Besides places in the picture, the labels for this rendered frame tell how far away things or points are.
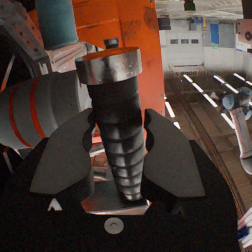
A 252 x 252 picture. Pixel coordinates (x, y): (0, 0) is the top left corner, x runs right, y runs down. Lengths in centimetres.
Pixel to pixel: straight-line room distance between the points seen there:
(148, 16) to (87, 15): 25
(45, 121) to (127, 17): 56
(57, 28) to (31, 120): 21
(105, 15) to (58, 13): 36
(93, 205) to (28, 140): 17
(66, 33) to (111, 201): 33
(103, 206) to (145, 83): 64
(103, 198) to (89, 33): 66
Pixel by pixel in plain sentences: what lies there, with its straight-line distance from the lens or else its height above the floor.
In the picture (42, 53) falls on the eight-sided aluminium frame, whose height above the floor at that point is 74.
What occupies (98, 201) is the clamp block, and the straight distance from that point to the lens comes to 20.
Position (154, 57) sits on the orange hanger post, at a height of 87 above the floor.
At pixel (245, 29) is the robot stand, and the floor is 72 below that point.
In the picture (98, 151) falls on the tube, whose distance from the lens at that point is 41.
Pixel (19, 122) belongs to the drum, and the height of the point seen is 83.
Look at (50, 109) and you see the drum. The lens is 26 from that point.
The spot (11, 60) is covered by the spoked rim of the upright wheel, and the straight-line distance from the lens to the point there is 55.
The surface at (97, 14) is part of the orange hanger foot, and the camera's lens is 72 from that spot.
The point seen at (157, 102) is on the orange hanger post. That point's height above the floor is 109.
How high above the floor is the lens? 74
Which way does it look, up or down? 32 degrees up
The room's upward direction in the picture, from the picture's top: 170 degrees clockwise
